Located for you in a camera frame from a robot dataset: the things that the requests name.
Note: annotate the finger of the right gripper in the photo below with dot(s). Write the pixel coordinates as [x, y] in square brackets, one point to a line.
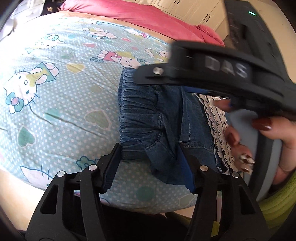
[155, 74]

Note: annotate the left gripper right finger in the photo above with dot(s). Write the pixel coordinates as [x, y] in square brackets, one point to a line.
[225, 208]

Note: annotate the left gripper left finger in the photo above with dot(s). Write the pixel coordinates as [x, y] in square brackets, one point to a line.
[70, 208]

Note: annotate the blue denim pants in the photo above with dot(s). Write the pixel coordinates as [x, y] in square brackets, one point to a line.
[156, 119]

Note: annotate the green sleeve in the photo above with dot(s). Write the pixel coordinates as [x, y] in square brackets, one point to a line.
[277, 208]

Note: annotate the pink duvet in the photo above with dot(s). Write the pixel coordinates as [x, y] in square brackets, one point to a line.
[148, 17]

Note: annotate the white glossy wardrobe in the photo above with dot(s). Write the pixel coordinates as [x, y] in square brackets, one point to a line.
[205, 12]

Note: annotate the Hello Kitty bed sheet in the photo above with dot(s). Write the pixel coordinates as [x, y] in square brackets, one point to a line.
[69, 104]

